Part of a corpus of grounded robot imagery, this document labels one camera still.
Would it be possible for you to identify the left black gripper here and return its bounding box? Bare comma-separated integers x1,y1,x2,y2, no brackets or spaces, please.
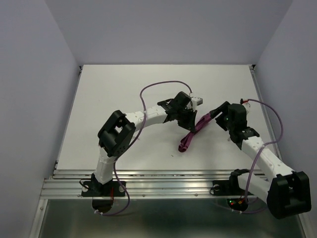
175,107,197,132

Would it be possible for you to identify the purple cloth napkin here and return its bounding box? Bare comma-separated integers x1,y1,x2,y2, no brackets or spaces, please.
178,113,211,153

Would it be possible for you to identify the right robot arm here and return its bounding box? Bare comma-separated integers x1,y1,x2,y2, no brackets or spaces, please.
210,100,312,219

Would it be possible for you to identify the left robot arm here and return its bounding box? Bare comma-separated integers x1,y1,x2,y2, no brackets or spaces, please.
89,91,203,195

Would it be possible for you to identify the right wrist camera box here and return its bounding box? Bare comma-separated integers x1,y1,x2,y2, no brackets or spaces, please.
240,99,251,114

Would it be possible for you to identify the aluminium rail frame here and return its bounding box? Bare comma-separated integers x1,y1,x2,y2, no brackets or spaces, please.
30,64,315,238

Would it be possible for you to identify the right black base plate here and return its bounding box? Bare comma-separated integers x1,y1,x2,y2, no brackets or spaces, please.
210,180,245,196

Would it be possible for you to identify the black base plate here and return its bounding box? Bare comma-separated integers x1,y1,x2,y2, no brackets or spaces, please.
210,180,245,196
79,180,126,197

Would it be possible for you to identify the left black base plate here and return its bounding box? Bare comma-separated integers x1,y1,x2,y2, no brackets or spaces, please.
79,180,126,197

